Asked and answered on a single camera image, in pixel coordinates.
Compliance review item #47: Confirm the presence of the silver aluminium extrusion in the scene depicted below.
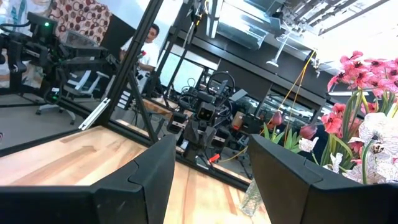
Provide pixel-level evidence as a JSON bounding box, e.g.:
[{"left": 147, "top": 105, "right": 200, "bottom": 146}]
[{"left": 78, "top": 97, "right": 111, "bottom": 131}]

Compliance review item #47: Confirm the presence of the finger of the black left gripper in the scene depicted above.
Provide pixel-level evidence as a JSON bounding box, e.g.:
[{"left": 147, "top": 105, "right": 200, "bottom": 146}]
[
  {"left": 201, "top": 126, "right": 217, "bottom": 149},
  {"left": 183, "top": 119, "right": 200, "bottom": 146}
]

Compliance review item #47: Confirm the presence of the black shelving cabinet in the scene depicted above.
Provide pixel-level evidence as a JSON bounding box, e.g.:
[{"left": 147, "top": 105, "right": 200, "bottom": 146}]
[{"left": 214, "top": 46, "right": 331, "bottom": 131}]

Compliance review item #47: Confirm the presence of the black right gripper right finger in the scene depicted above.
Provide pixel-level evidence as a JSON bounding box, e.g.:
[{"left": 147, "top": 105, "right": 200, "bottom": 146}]
[{"left": 248, "top": 133, "right": 398, "bottom": 224}]

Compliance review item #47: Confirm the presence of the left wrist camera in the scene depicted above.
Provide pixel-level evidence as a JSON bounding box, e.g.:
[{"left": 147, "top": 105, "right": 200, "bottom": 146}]
[{"left": 197, "top": 101, "right": 216, "bottom": 123}]

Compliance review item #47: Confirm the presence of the yellow hanging cable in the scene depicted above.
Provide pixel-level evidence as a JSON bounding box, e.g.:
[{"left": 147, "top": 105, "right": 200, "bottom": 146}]
[{"left": 217, "top": 50, "right": 317, "bottom": 163}]

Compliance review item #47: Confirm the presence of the person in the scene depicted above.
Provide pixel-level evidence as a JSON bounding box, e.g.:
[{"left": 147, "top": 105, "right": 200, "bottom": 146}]
[{"left": 119, "top": 23, "right": 161, "bottom": 93}]

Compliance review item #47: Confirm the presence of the white flower bunch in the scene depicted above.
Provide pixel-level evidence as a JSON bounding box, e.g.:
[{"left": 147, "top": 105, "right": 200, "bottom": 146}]
[
  {"left": 298, "top": 136, "right": 321, "bottom": 166},
  {"left": 346, "top": 111, "right": 398, "bottom": 185},
  {"left": 322, "top": 151, "right": 346, "bottom": 174}
]

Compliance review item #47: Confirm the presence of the brown circle pattern curtain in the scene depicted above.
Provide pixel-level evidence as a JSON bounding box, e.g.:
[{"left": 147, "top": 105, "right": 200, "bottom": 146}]
[{"left": 48, "top": 0, "right": 113, "bottom": 46}]

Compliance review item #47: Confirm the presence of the black frame post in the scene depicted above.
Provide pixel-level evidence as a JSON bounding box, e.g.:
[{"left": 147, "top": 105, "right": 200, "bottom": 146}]
[{"left": 98, "top": 0, "right": 165, "bottom": 126}]

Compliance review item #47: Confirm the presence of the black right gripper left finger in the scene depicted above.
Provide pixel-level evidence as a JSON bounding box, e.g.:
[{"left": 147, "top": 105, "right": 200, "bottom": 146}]
[{"left": 0, "top": 134, "right": 177, "bottom": 224}]

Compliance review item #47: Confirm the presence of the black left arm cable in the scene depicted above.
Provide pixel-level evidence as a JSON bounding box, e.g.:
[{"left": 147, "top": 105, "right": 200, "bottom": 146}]
[{"left": 206, "top": 71, "right": 236, "bottom": 98}]

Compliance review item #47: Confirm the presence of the pink flower bunch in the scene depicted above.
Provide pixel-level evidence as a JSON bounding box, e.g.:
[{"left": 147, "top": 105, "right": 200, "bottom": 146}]
[
  {"left": 320, "top": 102, "right": 379, "bottom": 169},
  {"left": 369, "top": 57, "right": 398, "bottom": 116},
  {"left": 326, "top": 50, "right": 388, "bottom": 119}
]

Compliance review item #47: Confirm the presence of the red tulip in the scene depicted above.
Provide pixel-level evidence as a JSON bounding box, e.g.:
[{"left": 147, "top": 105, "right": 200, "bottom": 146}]
[
  {"left": 284, "top": 123, "right": 318, "bottom": 153},
  {"left": 262, "top": 110, "right": 284, "bottom": 144}
]

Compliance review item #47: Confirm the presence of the black aluminium table frame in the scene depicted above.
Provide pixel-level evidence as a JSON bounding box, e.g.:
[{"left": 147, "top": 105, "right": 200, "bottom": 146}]
[{"left": 0, "top": 90, "right": 253, "bottom": 192}]

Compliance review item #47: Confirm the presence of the diamond-pattern glass vase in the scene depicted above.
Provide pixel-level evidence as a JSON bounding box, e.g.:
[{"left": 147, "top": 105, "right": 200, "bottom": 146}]
[{"left": 240, "top": 177, "right": 264, "bottom": 218}]

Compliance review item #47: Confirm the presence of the grey office chair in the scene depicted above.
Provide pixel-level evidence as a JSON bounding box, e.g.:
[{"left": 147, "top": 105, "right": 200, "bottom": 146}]
[{"left": 35, "top": 69, "right": 110, "bottom": 126}]

